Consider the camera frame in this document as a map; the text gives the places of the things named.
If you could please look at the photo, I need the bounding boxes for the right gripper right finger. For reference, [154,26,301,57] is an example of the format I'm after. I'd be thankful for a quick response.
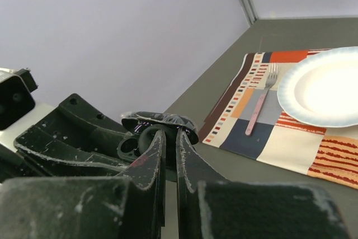
[176,129,350,238]

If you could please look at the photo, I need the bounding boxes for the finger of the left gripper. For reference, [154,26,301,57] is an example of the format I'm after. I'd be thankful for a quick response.
[14,93,131,177]

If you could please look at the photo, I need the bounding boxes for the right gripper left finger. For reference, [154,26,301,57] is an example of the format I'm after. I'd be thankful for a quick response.
[1,130,166,238]

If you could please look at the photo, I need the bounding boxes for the black earbud case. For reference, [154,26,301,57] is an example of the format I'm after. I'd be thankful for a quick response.
[116,111,200,164]

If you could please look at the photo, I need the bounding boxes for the black earbud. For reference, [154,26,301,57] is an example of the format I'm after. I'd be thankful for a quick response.
[138,125,157,154]

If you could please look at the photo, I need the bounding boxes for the patchwork placemat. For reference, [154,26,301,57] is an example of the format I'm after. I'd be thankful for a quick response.
[199,49,357,188]

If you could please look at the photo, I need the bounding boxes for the white paper plate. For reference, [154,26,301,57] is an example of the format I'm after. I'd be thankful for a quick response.
[277,46,357,128]

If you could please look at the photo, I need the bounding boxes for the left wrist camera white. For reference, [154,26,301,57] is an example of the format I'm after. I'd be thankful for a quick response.
[1,68,54,158]

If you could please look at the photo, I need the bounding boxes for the fork with pink handle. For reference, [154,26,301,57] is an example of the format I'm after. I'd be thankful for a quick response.
[245,63,279,136]

